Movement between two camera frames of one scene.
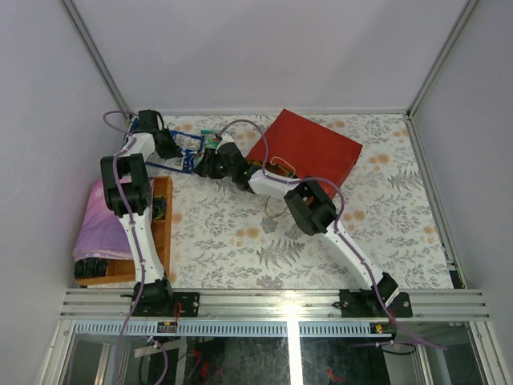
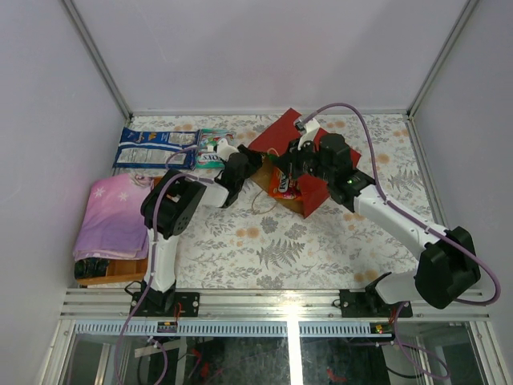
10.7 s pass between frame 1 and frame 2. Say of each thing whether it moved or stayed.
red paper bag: moved
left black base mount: stayed
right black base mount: stayed
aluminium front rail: stayed
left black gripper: moved
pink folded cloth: stayed
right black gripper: moved
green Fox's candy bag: stayed
